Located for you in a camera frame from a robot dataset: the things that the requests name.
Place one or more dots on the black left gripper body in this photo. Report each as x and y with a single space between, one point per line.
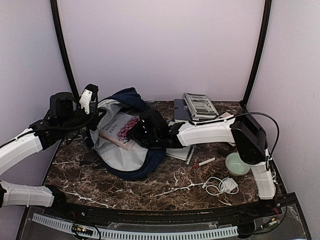
91 124

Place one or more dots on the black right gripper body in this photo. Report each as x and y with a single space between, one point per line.
144 138

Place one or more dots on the white designer fate book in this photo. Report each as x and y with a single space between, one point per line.
116 130

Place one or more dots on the navy blue student backpack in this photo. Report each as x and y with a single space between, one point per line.
130 165

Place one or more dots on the grey ianra magazine book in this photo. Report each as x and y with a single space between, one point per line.
200 106

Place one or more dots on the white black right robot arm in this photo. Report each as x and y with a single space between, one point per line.
243 130

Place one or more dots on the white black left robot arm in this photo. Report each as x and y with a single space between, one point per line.
65 115

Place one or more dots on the grey green notebook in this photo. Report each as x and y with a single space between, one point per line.
178 153

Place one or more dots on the dark blue notebook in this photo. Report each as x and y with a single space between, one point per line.
184 111

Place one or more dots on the green tipped white marker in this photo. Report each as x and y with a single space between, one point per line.
190 155

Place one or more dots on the red tipped white marker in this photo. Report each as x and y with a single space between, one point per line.
204 162

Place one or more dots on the pale green ceramic bowl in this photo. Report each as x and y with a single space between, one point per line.
235 166

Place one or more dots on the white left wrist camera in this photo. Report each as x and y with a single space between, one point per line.
88 96

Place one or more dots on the white charger with cable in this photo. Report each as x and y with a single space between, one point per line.
215 186

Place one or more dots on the black front table rail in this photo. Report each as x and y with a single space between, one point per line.
152 202

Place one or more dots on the white slotted cable duct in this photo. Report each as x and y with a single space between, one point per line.
123 231

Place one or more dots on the black left corner frame post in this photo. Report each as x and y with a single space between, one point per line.
63 48

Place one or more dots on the black corner frame post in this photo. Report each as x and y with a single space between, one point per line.
258 53
63 48

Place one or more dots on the black right corner frame post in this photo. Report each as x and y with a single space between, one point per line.
258 53

